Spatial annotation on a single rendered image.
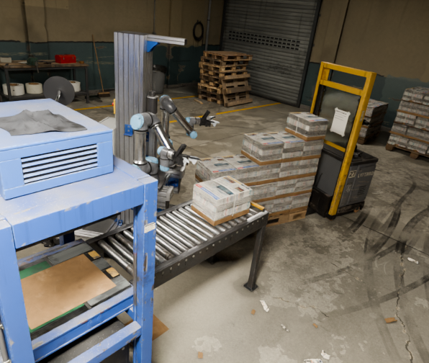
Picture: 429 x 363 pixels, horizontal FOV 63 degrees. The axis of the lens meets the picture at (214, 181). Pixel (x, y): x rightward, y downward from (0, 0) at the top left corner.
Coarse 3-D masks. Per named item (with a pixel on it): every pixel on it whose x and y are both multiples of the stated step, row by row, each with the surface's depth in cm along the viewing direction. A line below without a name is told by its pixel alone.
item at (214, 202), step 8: (200, 184) 272; (208, 184) 274; (200, 192) 266; (208, 192) 262; (216, 192) 263; (224, 192) 265; (192, 200) 278; (200, 200) 270; (208, 200) 261; (216, 200) 254; (224, 200) 258; (200, 208) 273; (208, 208) 264; (216, 208) 256; (224, 208) 262; (208, 216) 266; (216, 216) 261; (224, 216) 267
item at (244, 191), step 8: (224, 176) 290; (224, 184) 277; (232, 184) 279; (240, 184) 280; (240, 192) 268; (248, 192) 274; (240, 200) 272; (248, 200) 278; (240, 208) 277; (248, 208) 283
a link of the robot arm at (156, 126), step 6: (150, 114) 283; (156, 120) 286; (150, 126) 288; (156, 126) 287; (156, 132) 288; (162, 132) 288; (162, 138) 287; (162, 144) 288; (168, 144) 288; (174, 150) 290
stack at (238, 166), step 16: (208, 160) 373; (224, 160) 378; (240, 160) 384; (208, 176) 357; (240, 176) 367; (256, 176) 377; (272, 176) 390; (256, 192) 387; (272, 192) 400; (288, 192) 413; (256, 208) 398; (272, 208) 413; (288, 208) 426; (272, 224) 424
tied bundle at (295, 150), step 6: (288, 144) 380; (294, 144) 384; (300, 144) 389; (288, 150) 384; (294, 150) 389; (300, 150) 394; (282, 156) 385; (288, 156) 387; (294, 156) 393; (300, 156) 398
